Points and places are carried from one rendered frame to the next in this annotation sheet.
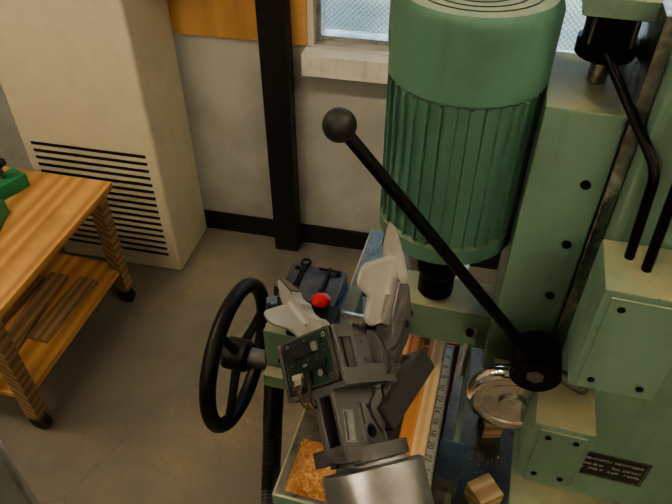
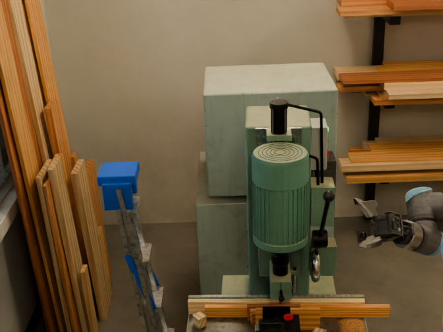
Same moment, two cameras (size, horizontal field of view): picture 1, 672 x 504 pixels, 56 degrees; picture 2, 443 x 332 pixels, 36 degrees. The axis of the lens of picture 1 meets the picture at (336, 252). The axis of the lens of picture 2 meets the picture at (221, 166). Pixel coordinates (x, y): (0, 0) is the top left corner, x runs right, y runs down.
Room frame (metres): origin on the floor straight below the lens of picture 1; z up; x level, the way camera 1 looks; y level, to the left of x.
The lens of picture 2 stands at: (1.22, 1.68, 2.31)
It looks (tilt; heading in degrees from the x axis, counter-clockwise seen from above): 24 degrees down; 258
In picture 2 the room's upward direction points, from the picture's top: 2 degrees counter-clockwise
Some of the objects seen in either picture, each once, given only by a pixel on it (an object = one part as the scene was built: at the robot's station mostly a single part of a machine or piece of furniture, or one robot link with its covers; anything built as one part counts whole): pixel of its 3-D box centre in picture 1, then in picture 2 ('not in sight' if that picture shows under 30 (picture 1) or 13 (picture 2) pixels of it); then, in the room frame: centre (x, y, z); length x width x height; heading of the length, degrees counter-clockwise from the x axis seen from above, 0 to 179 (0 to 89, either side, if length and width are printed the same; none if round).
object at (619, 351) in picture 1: (628, 322); (322, 201); (0.45, -0.31, 1.23); 0.09 x 0.08 x 0.15; 74
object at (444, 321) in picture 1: (444, 313); (281, 280); (0.65, -0.16, 1.03); 0.14 x 0.07 x 0.09; 74
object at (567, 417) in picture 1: (554, 428); (323, 256); (0.45, -0.28, 1.02); 0.09 x 0.07 x 0.12; 164
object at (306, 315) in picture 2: not in sight; (287, 319); (0.65, -0.07, 0.94); 0.21 x 0.01 x 0.08; 164
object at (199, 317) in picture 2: not in sight; (200, 320); (0.93, -0.17, 0.92); 0.04 x 0.03 x 0.04; 117
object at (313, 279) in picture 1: (311, 298); (279, 330); (0.72, 0.04, 0.99); 0.13 x 0.11 x 0.06; 164
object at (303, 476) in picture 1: (335, 469); (352, 328); (0.46, 0.00, 0.91); 0.12 x 0.09 x 0.03; 74
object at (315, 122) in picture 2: not in sight; (317, 143); (0.43, -0.42, 1.40); 0.10 x 0.06 x 0.16; 74
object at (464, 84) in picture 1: (459, 121); (280, 197); (0.65, -0.15, 1.35); 0.18 x 0.18 x 0.31
